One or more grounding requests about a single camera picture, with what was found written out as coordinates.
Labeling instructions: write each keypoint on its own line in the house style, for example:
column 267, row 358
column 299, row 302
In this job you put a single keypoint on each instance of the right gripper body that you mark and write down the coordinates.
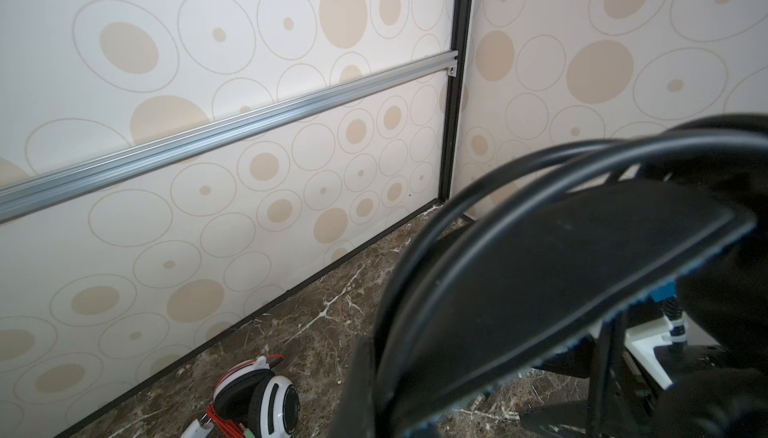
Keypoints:
column 714, row 393

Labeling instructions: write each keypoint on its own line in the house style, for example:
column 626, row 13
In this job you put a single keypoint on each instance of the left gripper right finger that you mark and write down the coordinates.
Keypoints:
column 429, row 430

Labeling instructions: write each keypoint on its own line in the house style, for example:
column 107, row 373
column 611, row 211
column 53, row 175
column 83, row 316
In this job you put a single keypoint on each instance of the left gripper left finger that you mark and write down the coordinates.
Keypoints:
column 355, row 414

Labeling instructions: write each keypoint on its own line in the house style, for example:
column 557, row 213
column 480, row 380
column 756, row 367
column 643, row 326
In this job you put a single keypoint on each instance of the white headphones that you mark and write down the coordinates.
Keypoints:
column 250, row 400

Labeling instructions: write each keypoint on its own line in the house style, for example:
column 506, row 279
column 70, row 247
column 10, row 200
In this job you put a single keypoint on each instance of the black headphones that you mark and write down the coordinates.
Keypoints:
column 535, row 264

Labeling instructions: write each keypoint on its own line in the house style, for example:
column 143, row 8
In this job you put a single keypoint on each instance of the horizontal aluminium rail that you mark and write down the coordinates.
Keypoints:
column 51, row 189

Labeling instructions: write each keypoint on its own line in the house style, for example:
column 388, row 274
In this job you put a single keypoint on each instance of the right black frame post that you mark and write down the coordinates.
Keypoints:
column 462, row 13

